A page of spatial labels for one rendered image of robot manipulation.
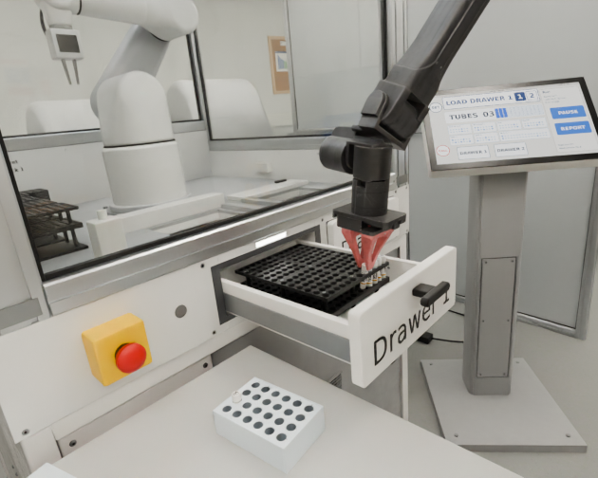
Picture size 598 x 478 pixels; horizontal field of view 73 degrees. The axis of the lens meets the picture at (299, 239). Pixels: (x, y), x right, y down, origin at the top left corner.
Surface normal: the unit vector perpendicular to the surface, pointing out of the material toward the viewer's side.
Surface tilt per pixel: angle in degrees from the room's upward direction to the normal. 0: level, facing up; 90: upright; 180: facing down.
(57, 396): 90
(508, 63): 90
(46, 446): 90
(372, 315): 90
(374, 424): 0
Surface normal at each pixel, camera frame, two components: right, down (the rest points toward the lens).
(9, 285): 0.73, 0.14
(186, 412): -0.09, -0.95
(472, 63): -0.76, 0.26
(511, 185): -0.10, 0.30
